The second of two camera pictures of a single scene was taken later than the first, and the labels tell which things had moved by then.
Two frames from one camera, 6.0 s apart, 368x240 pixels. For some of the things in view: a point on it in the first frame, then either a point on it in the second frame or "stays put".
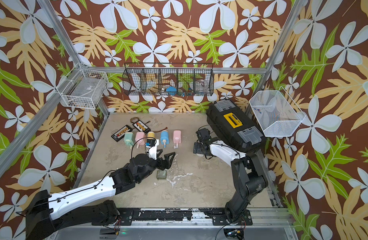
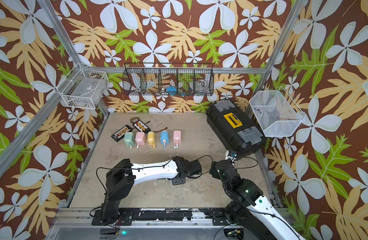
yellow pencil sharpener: x=151 y=134 stays put
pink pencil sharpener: x=140 y=142 stays put
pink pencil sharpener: x=177 y=138 stays put
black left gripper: x=166 y=164 → x=177 y=182
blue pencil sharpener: x=164 y=139 stays put
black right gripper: x=197 y=148 → x=214 y=167
